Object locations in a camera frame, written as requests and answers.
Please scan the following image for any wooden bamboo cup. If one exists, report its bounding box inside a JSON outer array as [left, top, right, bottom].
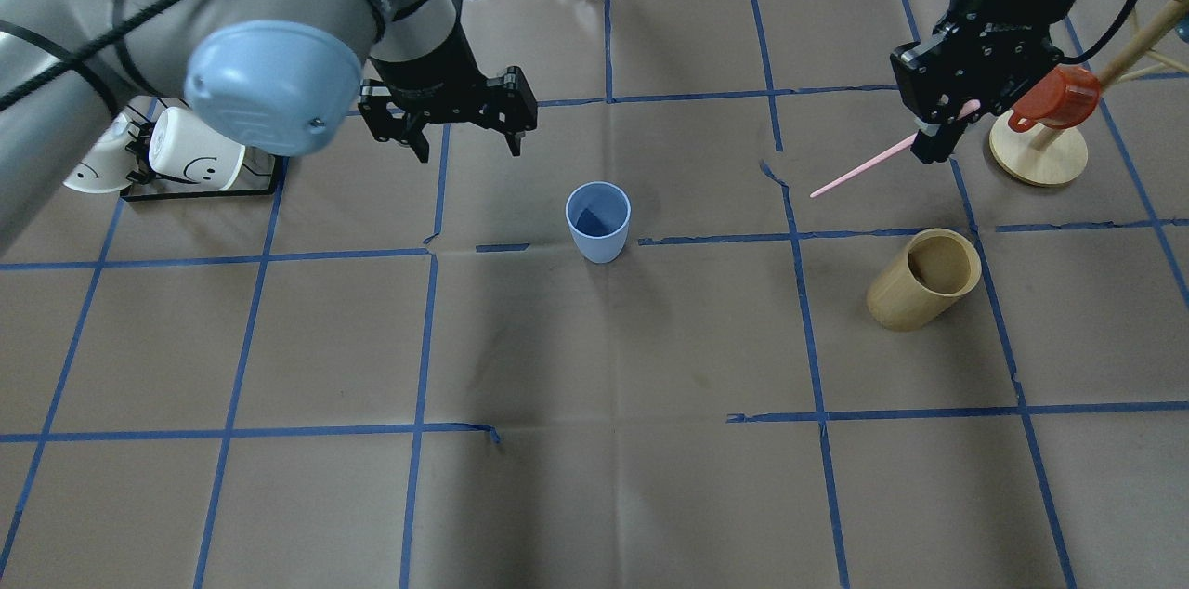
[[866, 228, 982, 332]]

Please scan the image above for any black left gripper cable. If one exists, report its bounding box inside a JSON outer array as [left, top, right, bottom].
[[0, 0, 545, 111]]

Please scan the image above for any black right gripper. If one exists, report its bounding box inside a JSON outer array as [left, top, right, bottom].
[[889, 13, 1065, 164]]

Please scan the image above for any orange cup on stand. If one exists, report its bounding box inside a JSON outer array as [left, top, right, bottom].
[[1008, 65, 1103, 133]]

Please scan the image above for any white mug with smiley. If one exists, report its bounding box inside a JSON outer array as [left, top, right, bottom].
[[147, 107, 247, 190]]

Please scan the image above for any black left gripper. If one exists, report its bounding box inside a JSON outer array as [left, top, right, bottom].
[[358, 67, 539, 164]]

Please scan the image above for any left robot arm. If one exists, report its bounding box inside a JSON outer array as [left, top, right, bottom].
[[4, 0, 539, 249]]

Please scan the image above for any wooden mug tree stand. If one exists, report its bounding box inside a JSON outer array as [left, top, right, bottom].
[[988, 0, 1185, 188]]

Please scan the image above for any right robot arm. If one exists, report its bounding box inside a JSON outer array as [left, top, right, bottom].
[[889, 0, 1076, 164]]

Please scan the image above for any light blue plastic cup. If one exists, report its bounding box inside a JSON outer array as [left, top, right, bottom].
[[565, 181, 633, 267]]

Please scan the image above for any black wire mug rack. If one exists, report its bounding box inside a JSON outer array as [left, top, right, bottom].
[[120, 106, 287, 203]]

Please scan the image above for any white mug showing base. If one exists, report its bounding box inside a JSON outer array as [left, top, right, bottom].
[[62, 114, 137, 194]]

